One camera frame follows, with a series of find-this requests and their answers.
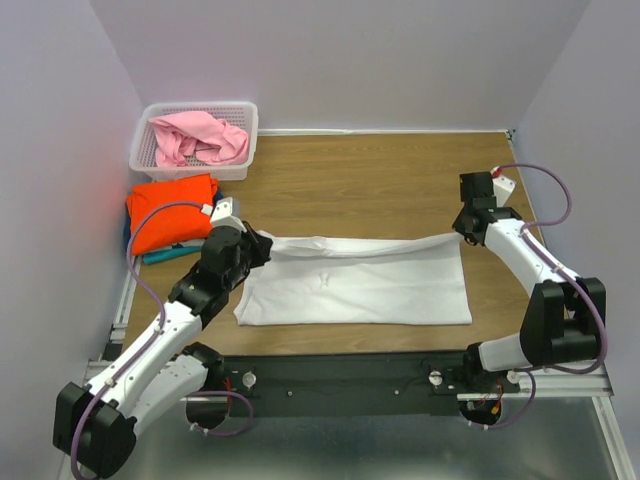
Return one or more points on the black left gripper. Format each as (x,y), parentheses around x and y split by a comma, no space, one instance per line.
(260,244)

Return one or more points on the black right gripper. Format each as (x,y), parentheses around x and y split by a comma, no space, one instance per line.
(457,225)

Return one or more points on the white t shirt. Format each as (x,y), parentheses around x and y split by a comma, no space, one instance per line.
(320,280)

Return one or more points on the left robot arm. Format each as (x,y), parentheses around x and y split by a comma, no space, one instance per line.
(98,424)

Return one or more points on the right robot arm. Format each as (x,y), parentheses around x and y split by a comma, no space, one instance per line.
(564,323)

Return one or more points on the folded orange t shirt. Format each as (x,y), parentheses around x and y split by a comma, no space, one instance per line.
(170,210)

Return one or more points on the folded teal t shirt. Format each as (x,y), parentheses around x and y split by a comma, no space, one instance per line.
(173,251)

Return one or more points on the folded blue t shirt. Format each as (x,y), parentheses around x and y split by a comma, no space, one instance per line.
(127,237)

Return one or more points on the pink t shirt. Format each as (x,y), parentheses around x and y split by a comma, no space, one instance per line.
(198,134)

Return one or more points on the white plastic laundry basket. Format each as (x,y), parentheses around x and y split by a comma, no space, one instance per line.
(242,114)

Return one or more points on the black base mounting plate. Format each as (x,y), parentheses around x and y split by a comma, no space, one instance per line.
(332,385)

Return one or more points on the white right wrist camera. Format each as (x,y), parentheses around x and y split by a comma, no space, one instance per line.
(503,186)

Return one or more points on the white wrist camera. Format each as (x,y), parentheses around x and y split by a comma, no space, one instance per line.
(503,186)
(224,214)

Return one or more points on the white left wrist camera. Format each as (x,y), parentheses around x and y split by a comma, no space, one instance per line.
(224,214)

